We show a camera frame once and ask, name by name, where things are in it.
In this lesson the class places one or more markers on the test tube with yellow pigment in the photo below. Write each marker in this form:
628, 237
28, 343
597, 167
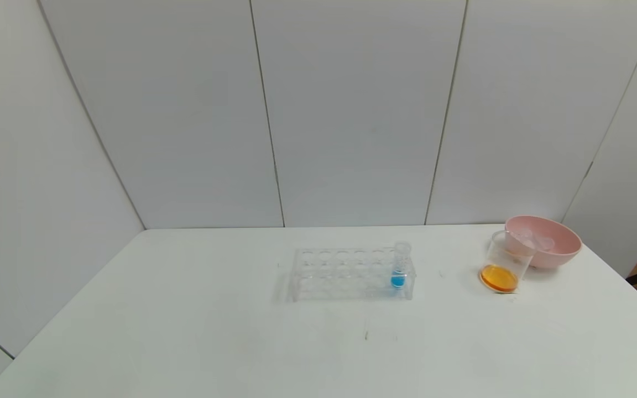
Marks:
522, 235

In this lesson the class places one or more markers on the test tube with red pigment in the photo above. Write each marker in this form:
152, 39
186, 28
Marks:
544, 243

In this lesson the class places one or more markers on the clear plastic test tube rack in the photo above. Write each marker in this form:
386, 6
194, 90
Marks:
340, 271

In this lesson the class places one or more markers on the test tube with blue pigment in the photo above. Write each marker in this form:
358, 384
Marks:
399, 276

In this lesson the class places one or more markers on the clear plastic beaker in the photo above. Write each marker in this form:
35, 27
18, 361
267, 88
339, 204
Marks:
500, 276

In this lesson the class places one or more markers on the pink bowl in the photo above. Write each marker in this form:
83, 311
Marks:
564, 251

